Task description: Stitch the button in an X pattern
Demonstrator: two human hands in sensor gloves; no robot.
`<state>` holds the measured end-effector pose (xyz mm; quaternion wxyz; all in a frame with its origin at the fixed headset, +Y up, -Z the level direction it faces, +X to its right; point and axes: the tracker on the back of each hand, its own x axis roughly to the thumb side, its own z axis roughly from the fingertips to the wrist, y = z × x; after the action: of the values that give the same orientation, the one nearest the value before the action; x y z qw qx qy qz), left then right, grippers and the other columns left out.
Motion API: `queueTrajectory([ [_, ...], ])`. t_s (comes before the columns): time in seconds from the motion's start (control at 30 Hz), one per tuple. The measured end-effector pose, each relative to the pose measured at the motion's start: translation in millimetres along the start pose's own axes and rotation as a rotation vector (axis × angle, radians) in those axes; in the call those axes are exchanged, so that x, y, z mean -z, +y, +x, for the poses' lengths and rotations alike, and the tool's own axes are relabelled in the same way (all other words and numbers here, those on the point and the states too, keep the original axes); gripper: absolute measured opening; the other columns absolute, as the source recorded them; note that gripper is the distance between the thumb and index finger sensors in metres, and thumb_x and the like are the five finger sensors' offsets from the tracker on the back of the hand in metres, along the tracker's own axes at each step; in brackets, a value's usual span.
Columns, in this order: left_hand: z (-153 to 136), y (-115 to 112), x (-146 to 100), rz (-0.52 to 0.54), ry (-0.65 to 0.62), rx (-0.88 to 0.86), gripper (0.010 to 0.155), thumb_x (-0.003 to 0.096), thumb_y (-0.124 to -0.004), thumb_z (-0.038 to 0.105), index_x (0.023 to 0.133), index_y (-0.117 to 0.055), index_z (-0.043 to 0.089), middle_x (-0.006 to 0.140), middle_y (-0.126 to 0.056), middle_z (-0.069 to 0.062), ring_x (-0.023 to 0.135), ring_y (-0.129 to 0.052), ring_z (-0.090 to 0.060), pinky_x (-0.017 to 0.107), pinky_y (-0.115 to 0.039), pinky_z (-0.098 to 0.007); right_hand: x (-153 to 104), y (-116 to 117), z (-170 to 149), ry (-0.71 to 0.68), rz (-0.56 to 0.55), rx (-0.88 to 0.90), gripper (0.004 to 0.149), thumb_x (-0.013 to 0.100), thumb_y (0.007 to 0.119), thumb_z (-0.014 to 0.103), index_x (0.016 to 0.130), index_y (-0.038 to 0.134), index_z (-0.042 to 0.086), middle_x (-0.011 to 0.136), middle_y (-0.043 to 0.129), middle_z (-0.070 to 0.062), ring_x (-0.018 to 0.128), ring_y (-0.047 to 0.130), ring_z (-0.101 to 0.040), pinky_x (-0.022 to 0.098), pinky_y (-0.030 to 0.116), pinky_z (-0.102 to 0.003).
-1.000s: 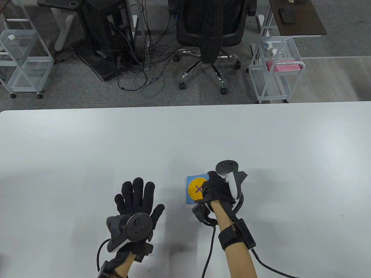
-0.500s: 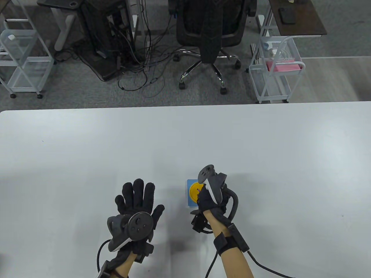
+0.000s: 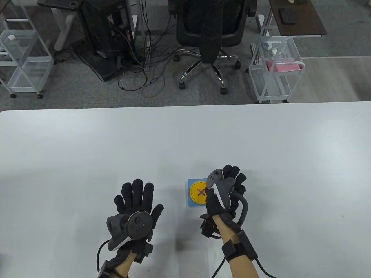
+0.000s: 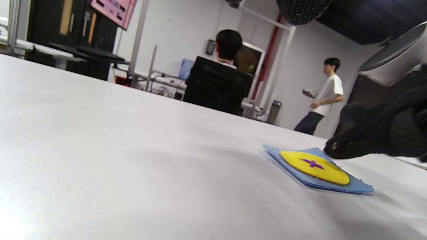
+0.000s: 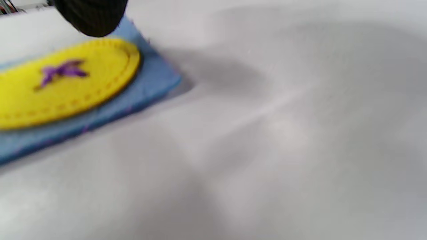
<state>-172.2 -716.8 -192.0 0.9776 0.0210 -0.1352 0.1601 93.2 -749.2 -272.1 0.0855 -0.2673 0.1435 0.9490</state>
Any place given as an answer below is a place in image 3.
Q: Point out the person's left hand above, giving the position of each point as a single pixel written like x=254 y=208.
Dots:
x=136 y=199

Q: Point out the person's right hand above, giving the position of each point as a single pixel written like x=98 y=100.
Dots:
x=213 y=205

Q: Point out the person's left middle finger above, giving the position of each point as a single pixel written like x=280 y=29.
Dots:
x=137 y=194

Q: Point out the person's left little finger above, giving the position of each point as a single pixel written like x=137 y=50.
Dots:
x=119 y=204

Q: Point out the person's right thumb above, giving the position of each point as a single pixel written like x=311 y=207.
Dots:
x=209 y=194

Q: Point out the person's right middle finger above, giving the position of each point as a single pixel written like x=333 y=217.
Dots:
x=235 y=173

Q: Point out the person's left thumb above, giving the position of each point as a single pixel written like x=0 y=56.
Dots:
x=158 y=215

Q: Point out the person's right little finger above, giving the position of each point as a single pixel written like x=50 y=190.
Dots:
x=241 y=191

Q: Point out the person's left forearm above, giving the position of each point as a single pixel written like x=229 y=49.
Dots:
x=127 y=265

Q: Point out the person's right forearm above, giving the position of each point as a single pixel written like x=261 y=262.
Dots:
x=232 y=249

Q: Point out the grey controller on right glove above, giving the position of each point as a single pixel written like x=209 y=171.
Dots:
x=221 y=188

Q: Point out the grey controller on glove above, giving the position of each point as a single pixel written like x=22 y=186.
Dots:
x=221 y=188
x=136 y=226

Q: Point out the blue card with yellow button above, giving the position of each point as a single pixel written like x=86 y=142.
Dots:
x=195 y=192

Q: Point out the grey controller on left glove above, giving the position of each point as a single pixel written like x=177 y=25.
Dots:
x=136 y=226

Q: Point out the white cart with pink box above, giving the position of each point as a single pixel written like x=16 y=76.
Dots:
x=275 y=81

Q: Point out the pink box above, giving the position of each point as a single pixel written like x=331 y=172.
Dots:
x=284 y=66

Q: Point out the black office chair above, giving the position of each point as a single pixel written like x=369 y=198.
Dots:
x=208 y=31

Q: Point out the black computer tower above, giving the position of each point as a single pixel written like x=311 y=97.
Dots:
x=101 y=37

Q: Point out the black pad on desk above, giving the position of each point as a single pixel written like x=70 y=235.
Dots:
x=287 y=16

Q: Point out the brown wooden desk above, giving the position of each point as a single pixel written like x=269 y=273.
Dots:
x=301 y=20

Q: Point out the white desk leg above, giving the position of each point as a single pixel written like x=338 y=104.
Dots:
x=62 y=31

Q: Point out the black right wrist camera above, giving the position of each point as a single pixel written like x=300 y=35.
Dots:
x=208 y=227

